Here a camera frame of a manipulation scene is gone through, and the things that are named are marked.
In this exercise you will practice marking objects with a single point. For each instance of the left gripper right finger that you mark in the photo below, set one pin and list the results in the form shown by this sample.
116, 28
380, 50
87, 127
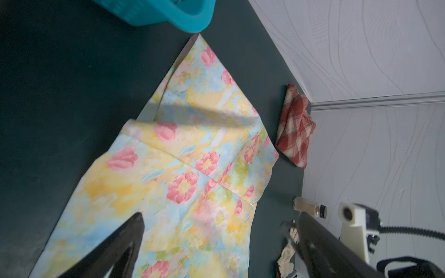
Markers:
325, 256

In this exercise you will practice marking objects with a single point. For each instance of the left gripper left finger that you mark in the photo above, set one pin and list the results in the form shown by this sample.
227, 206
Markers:
116, 256

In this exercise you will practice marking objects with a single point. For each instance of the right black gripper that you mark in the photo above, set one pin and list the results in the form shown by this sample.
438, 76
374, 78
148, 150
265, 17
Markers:
421, 268

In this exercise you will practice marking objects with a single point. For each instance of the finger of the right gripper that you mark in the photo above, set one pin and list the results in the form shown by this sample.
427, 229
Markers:
291, 234

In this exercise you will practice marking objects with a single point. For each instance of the red plaid skirt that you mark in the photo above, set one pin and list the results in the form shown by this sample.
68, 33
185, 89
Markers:
295, 127

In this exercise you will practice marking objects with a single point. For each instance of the floral yellow skirt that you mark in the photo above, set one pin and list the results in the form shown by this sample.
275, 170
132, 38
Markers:
194, 164

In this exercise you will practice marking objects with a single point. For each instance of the beige work glove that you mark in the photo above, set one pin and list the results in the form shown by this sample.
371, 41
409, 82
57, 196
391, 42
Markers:
285, 267

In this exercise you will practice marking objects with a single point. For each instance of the small jar black lid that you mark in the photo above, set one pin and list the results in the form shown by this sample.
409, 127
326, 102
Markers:
306, 206

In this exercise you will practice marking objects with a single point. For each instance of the teal plastic basket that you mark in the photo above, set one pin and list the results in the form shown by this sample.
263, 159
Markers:
189, 16

